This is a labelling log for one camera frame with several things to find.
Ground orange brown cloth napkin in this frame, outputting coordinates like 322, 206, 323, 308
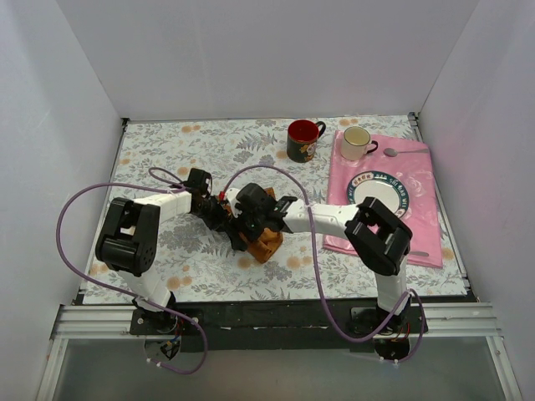
217, 188, 283, 263

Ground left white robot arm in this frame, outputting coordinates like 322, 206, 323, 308
95, 168, 247, 334

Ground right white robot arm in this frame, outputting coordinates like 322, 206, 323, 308
220, 183, 413, 332

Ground black red floral mug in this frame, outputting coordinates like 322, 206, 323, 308
287, 119, 326, 163

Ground cream enamel cup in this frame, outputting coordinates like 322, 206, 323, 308
340, 126, 379, 161

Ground white plate blue rim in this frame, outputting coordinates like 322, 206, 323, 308
346, 170, 410, 218

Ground silver spoon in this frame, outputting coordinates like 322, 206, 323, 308
383, 148, 429, 158

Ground pink floral placemat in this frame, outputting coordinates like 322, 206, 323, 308
327, 130, 443, 269

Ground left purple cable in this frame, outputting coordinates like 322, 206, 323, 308
56, 166, 209, 375

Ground purple cable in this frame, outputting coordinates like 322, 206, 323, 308
56, 166, 209, 375
217, 165, 427, 363

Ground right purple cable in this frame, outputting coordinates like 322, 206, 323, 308
217, 165, 427, 363

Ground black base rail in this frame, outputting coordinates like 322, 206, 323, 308
130, 298, 422, 353

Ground aluminium frame rail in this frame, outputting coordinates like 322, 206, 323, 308
35, 305, 135, 400

